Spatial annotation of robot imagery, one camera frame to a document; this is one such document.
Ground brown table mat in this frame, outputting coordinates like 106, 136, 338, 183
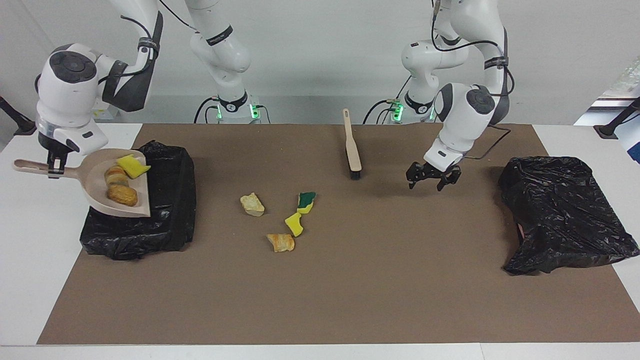
36, 123, 640, 346

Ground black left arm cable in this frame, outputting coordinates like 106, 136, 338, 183
431, 0, 513, 161

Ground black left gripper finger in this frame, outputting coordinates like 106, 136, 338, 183
436, 167, 462, 192
406, 161, 426, 190

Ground orange croissant piece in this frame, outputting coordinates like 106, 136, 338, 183
266, 233, 295, 253

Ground black trash bag bin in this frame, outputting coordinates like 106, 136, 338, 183
498, 156, 640, 276
80, 140, 197, 261

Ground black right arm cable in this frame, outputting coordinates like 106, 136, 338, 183
97, 0, 201, 86

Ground light blue panel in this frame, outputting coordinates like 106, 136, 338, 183
620, 117, 640, 166

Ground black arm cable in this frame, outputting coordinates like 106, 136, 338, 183
431, 0, 513, 161
97, 0, 201, 86

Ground beige plastic dustpan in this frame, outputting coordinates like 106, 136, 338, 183
12, 148, 152, 218

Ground pale bread chunk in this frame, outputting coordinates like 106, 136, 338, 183
104, 166, 131, 187
239, 192, 266, 218

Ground green yellow sponge piece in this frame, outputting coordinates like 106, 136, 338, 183
297, 191, 318, 215

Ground beige brush black bristles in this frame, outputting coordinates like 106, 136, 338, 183
342, 108, 363, 180

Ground brown bread roll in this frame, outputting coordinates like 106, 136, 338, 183
106, 184, 139, 207

